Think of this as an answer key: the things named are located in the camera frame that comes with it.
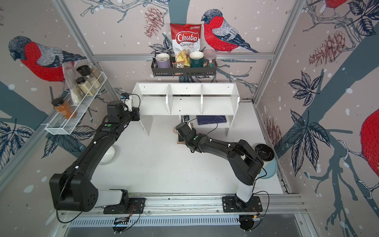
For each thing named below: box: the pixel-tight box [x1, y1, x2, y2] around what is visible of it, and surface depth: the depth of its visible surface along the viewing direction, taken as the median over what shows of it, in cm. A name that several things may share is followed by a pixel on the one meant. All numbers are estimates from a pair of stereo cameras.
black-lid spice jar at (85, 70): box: [76, 63, 105, 84], surface depth 82 cm
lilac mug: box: [155, 52, 171, 69], surface depth 85 cm
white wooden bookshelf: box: [132, 81, 240, 137], surface depth 86 cm
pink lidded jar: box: [202, 49, 218, 68], surface depth 87 cm
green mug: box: [189, 50, 205, 68], surface depth 85 cm
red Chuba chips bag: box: [169, 23, 202, 54], surface depth 81 cm
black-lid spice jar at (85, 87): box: [75, 77, 96, 97], surface depth 78 cm
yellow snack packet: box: [171, 49, 191, 69], surface depth 87 cm
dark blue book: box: [195, 115, 228, 126], surface depth 93 cm
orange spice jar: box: [51, 97, 77, 119], surface depth 68 cm
